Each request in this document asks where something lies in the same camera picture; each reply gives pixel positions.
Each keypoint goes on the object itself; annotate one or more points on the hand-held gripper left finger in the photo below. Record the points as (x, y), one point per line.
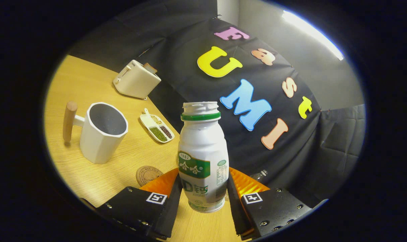
(171, 208)

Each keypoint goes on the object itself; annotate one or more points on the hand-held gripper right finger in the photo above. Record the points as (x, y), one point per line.
(235, 208)

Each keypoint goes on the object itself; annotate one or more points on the round cork coaster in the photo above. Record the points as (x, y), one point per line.
(148, 174)

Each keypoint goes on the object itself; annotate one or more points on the white juice bottle green label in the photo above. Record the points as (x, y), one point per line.
(203, 144)

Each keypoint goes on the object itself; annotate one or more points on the white divided bean dish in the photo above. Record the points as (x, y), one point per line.
(145, 118)

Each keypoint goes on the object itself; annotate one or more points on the cream toaster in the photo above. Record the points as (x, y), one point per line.
(136, 82)

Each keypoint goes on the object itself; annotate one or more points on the toast slice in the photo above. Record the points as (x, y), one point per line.
(150, 68)

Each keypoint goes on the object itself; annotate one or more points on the wooden table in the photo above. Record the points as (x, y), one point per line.
(75, 84)

